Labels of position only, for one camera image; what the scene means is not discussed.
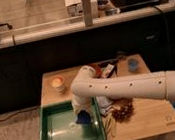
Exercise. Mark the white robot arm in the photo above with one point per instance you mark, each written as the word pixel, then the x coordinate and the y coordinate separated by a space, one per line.
pixel 154 85

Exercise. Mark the green plastic tray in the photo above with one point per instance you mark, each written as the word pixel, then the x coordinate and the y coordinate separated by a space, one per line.
pixel 58 122

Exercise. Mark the orange bowl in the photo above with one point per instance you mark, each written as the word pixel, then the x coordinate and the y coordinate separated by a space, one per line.
pixel 97 70

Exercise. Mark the black white packet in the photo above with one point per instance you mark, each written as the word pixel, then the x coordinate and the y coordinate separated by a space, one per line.
pixel 108 68

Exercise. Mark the blue small cup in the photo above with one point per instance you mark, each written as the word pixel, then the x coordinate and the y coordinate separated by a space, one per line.
pixel 133 65

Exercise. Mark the brown pinecone cluster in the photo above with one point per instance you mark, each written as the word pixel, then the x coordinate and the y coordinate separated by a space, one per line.
pixel 124 112

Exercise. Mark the beige bundle of sticks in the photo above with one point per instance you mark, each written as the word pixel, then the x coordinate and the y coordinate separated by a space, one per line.
pixel 110 126

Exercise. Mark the white cardboard box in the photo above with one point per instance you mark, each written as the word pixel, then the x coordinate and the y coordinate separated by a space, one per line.
pixel 74 8

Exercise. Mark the wooden table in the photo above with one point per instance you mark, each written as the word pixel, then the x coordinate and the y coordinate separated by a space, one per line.
pixel 152 119

